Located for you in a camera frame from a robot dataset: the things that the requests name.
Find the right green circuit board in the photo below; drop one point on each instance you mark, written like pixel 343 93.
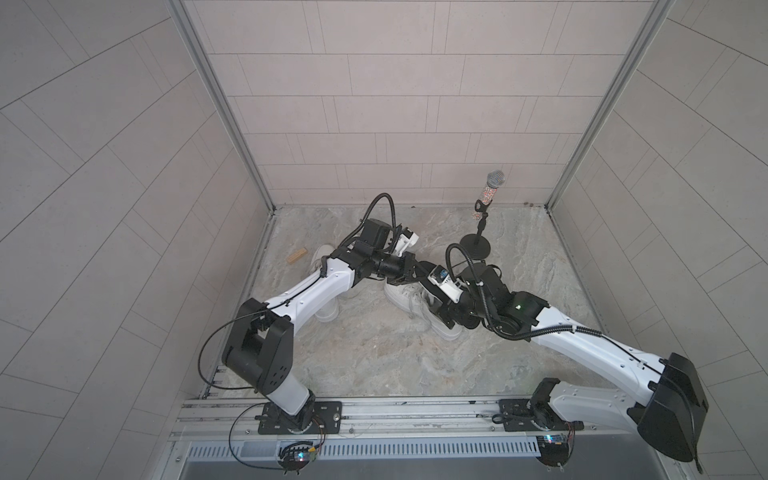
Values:
pixel 554 450

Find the microphone on black stand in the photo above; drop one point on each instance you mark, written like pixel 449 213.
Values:
pixel 475 244

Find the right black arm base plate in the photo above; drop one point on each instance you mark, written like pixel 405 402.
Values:
pixel 521 415

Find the green circuit board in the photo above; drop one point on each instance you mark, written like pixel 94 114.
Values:
pixel 554 450
pixel 296 456

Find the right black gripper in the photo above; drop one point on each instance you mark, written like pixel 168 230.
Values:
pixel 449 306

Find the aluminium mounting rail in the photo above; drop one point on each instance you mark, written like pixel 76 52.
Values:
pixel 420 415

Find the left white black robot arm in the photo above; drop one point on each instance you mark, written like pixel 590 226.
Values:
pixel 260 345

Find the white perforated cable duct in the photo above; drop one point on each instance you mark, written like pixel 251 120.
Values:
pixel 377 449

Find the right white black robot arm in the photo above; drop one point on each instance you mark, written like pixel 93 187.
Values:
pixel 660 399

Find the left green circuit board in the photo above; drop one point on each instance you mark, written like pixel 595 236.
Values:
pixel 296 456

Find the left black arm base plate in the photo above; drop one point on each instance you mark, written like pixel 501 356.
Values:
pixel 318 417

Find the white sneaker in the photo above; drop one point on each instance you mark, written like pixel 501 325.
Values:
pixel 416 301
pixel 329 311

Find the small wooden block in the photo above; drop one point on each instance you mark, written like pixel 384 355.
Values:
pixel 296 255

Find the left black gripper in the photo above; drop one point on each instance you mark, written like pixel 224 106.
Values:
pixel 403 263

